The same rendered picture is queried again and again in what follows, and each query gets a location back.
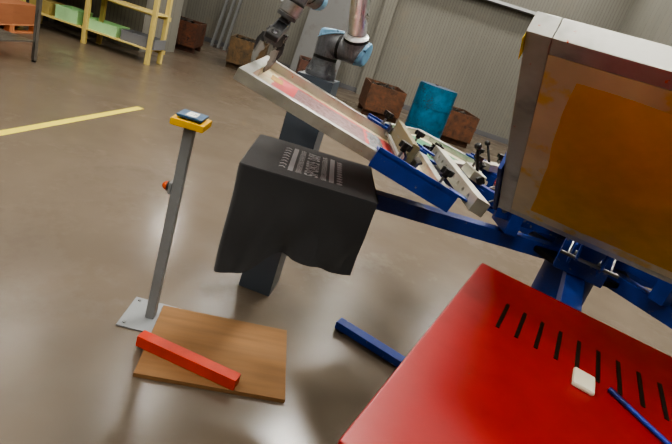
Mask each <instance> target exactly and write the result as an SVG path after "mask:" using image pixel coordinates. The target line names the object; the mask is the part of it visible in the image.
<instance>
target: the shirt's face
mask: <svg viewBox="0 0 672 444"><path fill-rule="evenodd" d="M286 146H289V147H292V148H295V149H299V150H302V151H305V152H309V153H312V154H315V155H318V156H322V157H325V158H328V159H332V160H335V161H338V162H342V163H343V184H344V186H340V185H337V184H334V183H330V182H327V181H323V180H320V179H317V178H313V177H310V176H307V175H303V174H300V173H297V172H293V171H290V170H287V169H283V168H280V167H277V166H278V164H279V162H280V159H281V157H282V155H283V153H284V150H285V148H286ZM242 163H244V164H248V165H251V166H254V167H258V168H261V169H264V170H268V171H271V172H275V173H278V174H281V175H285V176H288V177H291V178H295V179H298V180H301V181H305V182H308V183H312V184H315V185H318V186H322V187H325V188H328V189H332V190H335V191H339V192H342V193H345V194H349V195H352V196H355V197H359V198H362V199H365V200H369V201H372V202H376V203H377V205H378V204H379V203H378V198H377V194H376V189H375V184H374V179H373V175H372V170H371V167H369V166H366V165H362V164H359V163H356V162H353V161H349V160H346V159H343V158H339V157H336V156H333V155H330V154H326V153H323V152H320V151H316V150H313V149H310V148H306V147H303V146H300V145H297V144H293V143H290V142H287V141H283V140H280V139H277V138H274V137H270V136H267V135H263V134H261V136H260V137H259V138H258V140H257V141H256V142H255V144H254V145H253V146H252V148H251V149H250V151H249V152H248V153H247V155H246V156H245V157H244V159H243V160H242Z"/></svg>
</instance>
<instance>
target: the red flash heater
mask: <svg viewBox="0 0 672 444"><path fill-rule="evenodd" d="M574 367H577V368H579V369H581V370H582V371H584V372H586V373H588V374H590V375H592V376H593V377H595V395H594V396H591V395H589V394H587V393H585V392H584V391H582V390H580V389H578V388H576V387H575V386H573V385H572V384H571V383H572V374H573V368H574ZM610 387H612V388H613V389H614V390H615V391H616V392H617V393H618V394H619V395H620V396H622V397H623V398H624V399H625V400H626V401H627V402H628V403H629V404H630V405H631V406H632V407H633V408H634V409H635V410H636V411H637V412H638V413H639V414H641V415H642V416H643V417H644V418H645V419H646V420H647V421H648V422H649V423H650V424H651V425H652V426H654V427H655V428H656V429H657V430H658V431H659V432H660V433H661V434H662V435H663V436H664V437H665V438H666V439H668V440H669V441H670V442H671V443H672V357H671V356H669V355H667V354H665V353H663V352H661V351H659V350H657V349H655V348H653V347H651V346H649V345H646V344H644V343H642V342H640V341H638V340H636V339H634V338H632V337H630V336H628V335H626V334H624V333H622V332H620V331H618V330H616V329H614V328H612V327H610V326H608V325H606V324H604V323H602V322H600V321H598V320H596V319H594V318H592V317H590V316H588V315H586V314H584V313H582V312H580V311H578V310H576V309H574V308H572V307H570V306H568V305H566V304H564V303H562V302H560V301H558V300H556V299H554V298H552V297H550V296H548V295H546V294H544V293H542V292H540V291H538V290H536V289H534V288H532V287H530V286H528V285H526V284H524V283H522V282H520V281H518V280H516V279H514V278H512V277H510V276H508V275H506V274H504V273H502V272H500V271H498V270H496V269H494V268H492V267H490V266H488V265H486V264H484V263H481V264H480V265H479V267H478V268H477V269H476V270H475V272H474V273H473V274H472V275H471V277H470V278H469V279H468V280H467V282H466V283H465V284H464V285H463V286H462V288H461V289H460V290H459V291H458V293H457V294H456V295H455V296H454V298H453V299H452V300H451V301H450V303H449V304H448V305H447V306H446V308H445V309H444V310H443V311H442V313H441V314H440V315H439V316H438V317H437V319H436V320H435V321H434V322H433V324H432V325H431V326H430V327H429V329H428V330H427V331H426V332H425V334H424V335H423V336H422V337H421V339H420V340H419V341H418V342H417V344H416V345H415V346H414V347H413V349H412V350H411V351H410V352H409V353H408V355H407V356H406V357H405V358H404V360H403V361H402V362H401V363H400V365H399V366H398V367H397V368H396V370H395V371H394V372H393V373H392V375H391V376H390V377H389V378H388V380H387V381H386V382H385V383H384V384H383V386H382V387H381V388H380V389H379V391H378V392H377V393H376V394H375V396H374V397H373V398H372V399H371V401H370V402H369V403H368V404H367V406H366V407H365V408H364V409H363V411H362V412H361V413H360V414H359V415H358V417H357V418H356V419H355V420H354V422H353V423H352V424H351V425H350V427H349V428H348V429H347V430H346V432H345V433H344V434H343V435H342V437H341V438H340V439H339V441H338V443H337V444H663V443H662V442H661V441H660V440H659V439H658V438H657V437H656V436H655V435H654V434H653V433H652V432H651V431H650V430H649V429H648V428H646V427H645V426H644V425H643V424H642V423H641V422H640V421H639V420H638V419H637V418H636V417H635V416H634V415H633V414H632V413H631V412H629V411H628V410H627V409H626V408H625V407H624V406H623V405H622V404H621V403H620V402H618V401H617V400H616V399H615V398H614V397H613V396H612V395H611V394H610V393H609V392H608V391H607V390H608V389H609V388H610Z"/></svg>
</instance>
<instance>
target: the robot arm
mask: <svg viewBox="0 0 672 444"><path fill-rule="evenodd" d="M280 1H281V2H282V3H281V4H280V6H279V8H280V9H278V11H277V13H279V14H280V15H281V17H279V18H278V19H277V20H276V21H275V22H274V23H273V24H272V25H269V27H267V28H266V29H267V30H266V31H264V30H263V31H262V33H261V34H260V35H258V37H257V38H256V41H255V44H254V48H253V52H252V56H251V62H253V61H255V60H256V58H257V57H258V56H259V53H260V52H261V51H262V50H264V48H265V44H264V43H266V44H267V43H270V44H271V45H273V48H275V47H276V48H277V49H276V50H273V51H271V52H270V58H269V60H268V61H267V65H266V66H265V67H264V69H263V73H264V72H266V71H268V70H269V69H270V68H271V67H272V66H273V65H274V63H275V62H276V61H277V60H278V59H279V58H280V57H281V55H282V54H283V52H284V46H285V42H286V40H287V39H288V37H289V35H287V34H286V32H287V31H288V30H289V28H290V25H291V24H290V23H291V22H293V23H295V22H296V19H298V18H299V16H300V15H301V13H302V11H303V9H304V7H305V6H308V7H310V8H311V9H313V10H316V11H320V10H322V9H324V8H325V7H326V5H327V3H328V0H280ZM370 3H371V0H351V3H350V13H349V23H348V31H347V32H346V33H345V31H342V30H337V29H332V28H326V27H324V28H322V29H321V30H320V33H319V35H318V40H317V43H316V47H315V50H314V54H313V57H312V59H311V60H310V62H309V63H308V65H307V66H306V69H305V73H307V74H309V75H312V76H314V77H317V78H320V79H324V80H328V81H335V77H336V62H337V59H338V60H341V61H343V62H346V63H349V64H352V65H353V66H358V67H362V66H364V65H365V64H366V63H367V61H368V59H369V58H370V55H371V53H372V49H373V45H372V44H371V43H369V36H368V34H367V26H368V18H369V10H370ZM265 41H266V42H265Z"/></svg>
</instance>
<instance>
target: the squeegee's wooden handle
mask: <svg viewBox="0 0 672 444"><path fill-rule="evenodd" d="M390 135H391V136H392V139H393V141H394V143H395V145H396V147H397V149H398V152H399V153H400V148H401V147H400V146H399V145H398V144H399V143H400V141H401V140H405V141H406V142H408V143H410V144H411V145H412V146H413V149H412V150H411V152H407V151H406V154H407V158H406V160H405V162H407V163H408V164H410V163H411V161H412V160H413V159H414V157H415V156H416V154H417V153H418V151H419V150H420V147H419V146H418V144H417V142H416V141H415V139H414V138H413V136H412V135H411V133H410V132H409V130H408V129H407V127H406V126H405V124H404V123H403V122H401V121H398V122H397V123H396V125H395V126H394V128H393V130H392V131H391V133H390Z"/></svg>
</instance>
